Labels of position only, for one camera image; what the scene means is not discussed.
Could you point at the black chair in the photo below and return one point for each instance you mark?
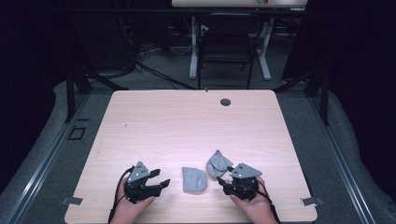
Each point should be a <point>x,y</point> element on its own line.
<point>226,46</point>

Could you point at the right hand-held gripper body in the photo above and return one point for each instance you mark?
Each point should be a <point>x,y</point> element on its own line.
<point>244,183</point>

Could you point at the black metal stand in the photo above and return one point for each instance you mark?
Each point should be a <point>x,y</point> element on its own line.
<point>325,99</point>
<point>70,93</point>

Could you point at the grey sock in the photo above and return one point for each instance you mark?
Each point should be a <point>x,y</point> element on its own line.
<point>218,163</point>
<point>194,179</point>

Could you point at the black tape square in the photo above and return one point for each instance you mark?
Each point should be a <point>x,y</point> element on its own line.
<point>69,133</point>

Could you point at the grey table bracket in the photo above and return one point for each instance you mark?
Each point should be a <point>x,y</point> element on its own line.
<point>72,201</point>
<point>311,201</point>

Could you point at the white desk leg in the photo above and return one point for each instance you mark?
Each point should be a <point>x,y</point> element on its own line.
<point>194,46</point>
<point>264,53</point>

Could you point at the person's left hand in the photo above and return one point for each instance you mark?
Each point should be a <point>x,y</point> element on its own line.
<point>129,210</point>

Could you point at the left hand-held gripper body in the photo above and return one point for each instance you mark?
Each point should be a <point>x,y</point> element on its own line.
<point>137,182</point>

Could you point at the person's right hand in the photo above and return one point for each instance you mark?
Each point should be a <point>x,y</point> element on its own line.
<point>255,210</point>

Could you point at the aluminium floor rail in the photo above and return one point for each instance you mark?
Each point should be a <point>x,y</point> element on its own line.
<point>339,155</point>
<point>46,158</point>

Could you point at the white desk top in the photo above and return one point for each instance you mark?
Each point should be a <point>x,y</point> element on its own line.
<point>218,3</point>

